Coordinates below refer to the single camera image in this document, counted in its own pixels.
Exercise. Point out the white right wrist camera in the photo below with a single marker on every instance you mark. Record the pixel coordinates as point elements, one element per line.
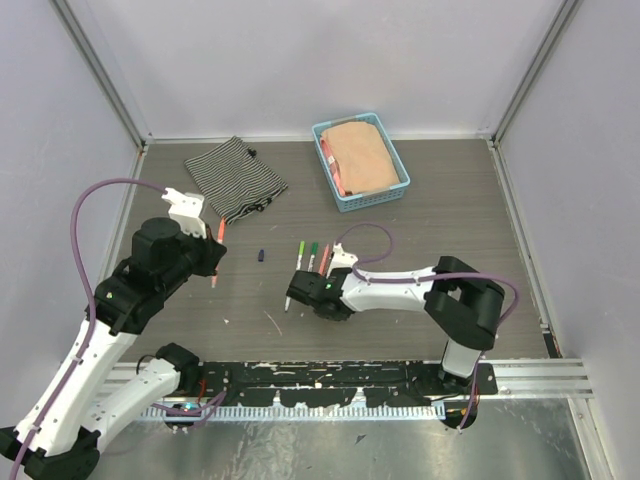
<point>342,259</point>

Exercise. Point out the black white striped cloth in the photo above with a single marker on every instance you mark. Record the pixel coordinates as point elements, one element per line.
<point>234,181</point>

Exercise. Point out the grey slotted cable duct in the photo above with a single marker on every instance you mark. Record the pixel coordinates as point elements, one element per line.
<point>357,411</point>

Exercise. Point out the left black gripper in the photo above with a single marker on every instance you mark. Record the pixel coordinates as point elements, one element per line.
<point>212,250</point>

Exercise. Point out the light blue plastic basket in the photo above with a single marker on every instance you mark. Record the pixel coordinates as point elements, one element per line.
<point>355,202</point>

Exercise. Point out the peach folded towel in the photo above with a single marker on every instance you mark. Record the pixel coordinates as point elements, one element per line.
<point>358,159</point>

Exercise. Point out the salmon orange pen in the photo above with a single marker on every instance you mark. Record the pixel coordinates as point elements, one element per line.
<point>324,258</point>

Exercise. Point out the orange highlighter pen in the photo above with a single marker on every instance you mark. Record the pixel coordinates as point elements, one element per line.
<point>220,240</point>

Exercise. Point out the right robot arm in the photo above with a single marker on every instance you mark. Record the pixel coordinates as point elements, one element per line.
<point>466,304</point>

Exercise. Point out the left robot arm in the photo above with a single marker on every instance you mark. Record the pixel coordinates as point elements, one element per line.
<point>66,431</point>

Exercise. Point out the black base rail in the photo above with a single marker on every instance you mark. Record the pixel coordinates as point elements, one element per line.
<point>323,384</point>

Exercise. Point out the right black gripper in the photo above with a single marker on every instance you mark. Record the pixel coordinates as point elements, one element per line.
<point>339,317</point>

